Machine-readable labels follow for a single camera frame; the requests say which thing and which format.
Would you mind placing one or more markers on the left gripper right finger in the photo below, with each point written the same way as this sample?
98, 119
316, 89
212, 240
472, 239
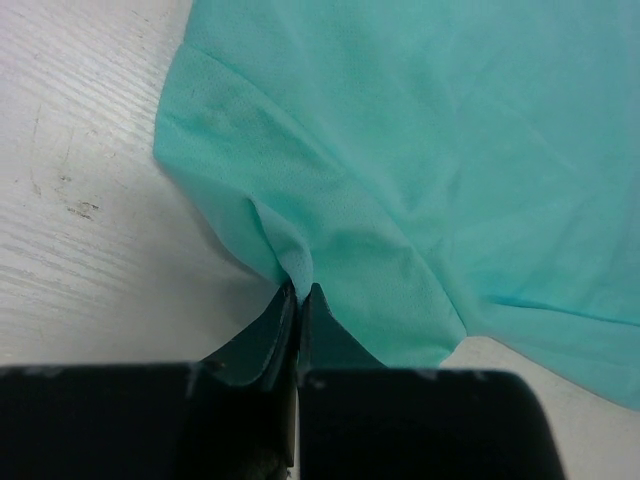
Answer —
360, 419

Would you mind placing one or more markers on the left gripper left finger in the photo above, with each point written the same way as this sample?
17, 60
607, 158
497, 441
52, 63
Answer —
226, 416

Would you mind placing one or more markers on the mint green t shirt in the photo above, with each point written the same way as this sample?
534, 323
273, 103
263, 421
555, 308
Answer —
443, 169

